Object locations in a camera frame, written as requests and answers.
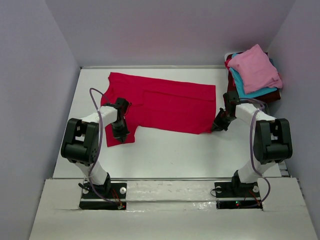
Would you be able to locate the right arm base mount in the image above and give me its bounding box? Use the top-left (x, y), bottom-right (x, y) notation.
top-left (210, 181), bottom-right (263, 210)

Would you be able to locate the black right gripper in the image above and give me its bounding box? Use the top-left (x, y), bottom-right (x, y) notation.
top-left (210, 107), bottom-right (236, 132)

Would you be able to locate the pink folded t shirt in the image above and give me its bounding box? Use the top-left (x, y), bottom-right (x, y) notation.
top-left (229, 44), bottom-right (283, 89)

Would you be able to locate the dark maroon folded t shirt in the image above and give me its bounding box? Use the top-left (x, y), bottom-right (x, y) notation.
top-left (224, 53), bottom-right (281, 104)

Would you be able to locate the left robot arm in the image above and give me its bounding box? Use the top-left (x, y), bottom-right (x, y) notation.
top-left (60, 97), bottom-right (130, 198)

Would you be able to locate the red t shirt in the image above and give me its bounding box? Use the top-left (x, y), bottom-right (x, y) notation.
top-left (224, 52), bottom-right (242, 71)
top-left (100, 72), bottom-right (217, 144)

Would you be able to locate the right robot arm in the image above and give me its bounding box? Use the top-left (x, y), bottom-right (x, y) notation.
top-left (211, 91), bottom-right (293, 199)

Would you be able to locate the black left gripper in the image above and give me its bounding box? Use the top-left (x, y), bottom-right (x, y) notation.
top-left (110, 118), bottom-right (129, 143)

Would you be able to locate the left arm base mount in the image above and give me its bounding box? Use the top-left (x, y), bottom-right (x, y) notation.
top-left (78, 180), bottom-right (127, 211)

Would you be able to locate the red folded t shirt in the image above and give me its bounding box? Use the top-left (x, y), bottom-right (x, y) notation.
top-left (224, 52), bottom-right (242, 71)

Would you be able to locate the teal folded t shirt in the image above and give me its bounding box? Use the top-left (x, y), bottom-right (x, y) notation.
top-left (228, 63), bottom-right (278, 94)

